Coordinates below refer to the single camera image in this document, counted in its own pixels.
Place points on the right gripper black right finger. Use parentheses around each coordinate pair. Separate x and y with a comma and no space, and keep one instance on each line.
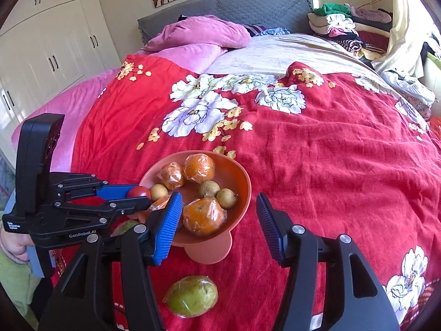
(276,226)

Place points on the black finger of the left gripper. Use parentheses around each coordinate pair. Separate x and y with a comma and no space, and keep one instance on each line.
(127,206)

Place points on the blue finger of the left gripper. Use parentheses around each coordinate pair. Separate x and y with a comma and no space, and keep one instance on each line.
(111,192)

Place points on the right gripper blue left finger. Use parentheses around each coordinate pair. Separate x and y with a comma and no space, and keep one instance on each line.
(165,226)

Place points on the red cherry tomato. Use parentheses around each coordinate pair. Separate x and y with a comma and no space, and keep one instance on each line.
(138,191)

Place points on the green fruit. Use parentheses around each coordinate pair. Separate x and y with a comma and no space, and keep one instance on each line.
(124,227)

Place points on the small orange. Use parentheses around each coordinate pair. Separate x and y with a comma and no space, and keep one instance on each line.
(159,204)
(172,176)

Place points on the small brown longan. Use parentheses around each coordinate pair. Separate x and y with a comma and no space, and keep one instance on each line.
(158,191)

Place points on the orange front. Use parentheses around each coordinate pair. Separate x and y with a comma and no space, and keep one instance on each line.
(203,217)

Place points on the large brown longan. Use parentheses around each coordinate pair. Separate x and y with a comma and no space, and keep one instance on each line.
(226,198)

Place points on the green pear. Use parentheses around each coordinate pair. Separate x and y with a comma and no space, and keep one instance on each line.
(191,296)

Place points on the green sleeve forearm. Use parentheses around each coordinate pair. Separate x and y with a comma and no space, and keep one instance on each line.
(20,284)

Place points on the left hand painted nails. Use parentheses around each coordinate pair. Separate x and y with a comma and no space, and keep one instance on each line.
(16,244)

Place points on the pink plastic fruit bowl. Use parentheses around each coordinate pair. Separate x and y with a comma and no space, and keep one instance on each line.
(228,174)

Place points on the red floral blanket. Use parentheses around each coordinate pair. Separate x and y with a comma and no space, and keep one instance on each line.
(333,150)

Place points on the pink blanket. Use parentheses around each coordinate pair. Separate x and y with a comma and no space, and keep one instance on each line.
(76,102)

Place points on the white wardrobe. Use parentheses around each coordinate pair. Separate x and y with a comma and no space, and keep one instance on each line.
(48,46)

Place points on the beige bed sheet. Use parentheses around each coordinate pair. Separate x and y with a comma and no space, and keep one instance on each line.
(272,55)

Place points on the pink pillow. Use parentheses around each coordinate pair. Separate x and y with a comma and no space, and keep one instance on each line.
(207,29)

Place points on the grey padded headboard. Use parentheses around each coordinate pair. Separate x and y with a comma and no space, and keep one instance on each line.
(290,14)

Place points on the pile of folded clothes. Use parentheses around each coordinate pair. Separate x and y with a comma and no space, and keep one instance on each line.
(362,33)

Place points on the cream curtain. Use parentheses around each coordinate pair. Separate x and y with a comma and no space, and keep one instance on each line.
(411,25)

